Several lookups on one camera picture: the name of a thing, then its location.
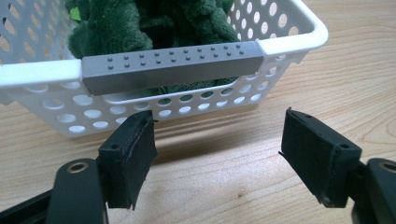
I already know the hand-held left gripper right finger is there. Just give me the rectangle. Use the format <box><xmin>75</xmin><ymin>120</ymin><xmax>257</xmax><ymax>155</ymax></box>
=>
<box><xmin>278</xmin><ymin>107</ymin><xmax>363</xmax><ymax>209</ymax></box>

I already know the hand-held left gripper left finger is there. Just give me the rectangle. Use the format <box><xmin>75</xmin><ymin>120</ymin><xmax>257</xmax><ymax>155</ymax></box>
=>
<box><xmin>98</xmin><ymin>109</ymin><xmax>159</xmax><ymax>211</ymax></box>

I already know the white perforated plastic basket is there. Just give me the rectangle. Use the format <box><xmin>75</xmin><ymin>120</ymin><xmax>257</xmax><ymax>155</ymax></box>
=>
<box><xmin>0</xmin><ymin>0</ymin><xmax>330</xmax><ymax>139</ymax></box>

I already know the green plush toy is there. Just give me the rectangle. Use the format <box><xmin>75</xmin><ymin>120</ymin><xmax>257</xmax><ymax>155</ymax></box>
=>
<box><xmin>64</xmin><ymin>0</ymin><xmax>241</xmax><ymax>97</ymax></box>

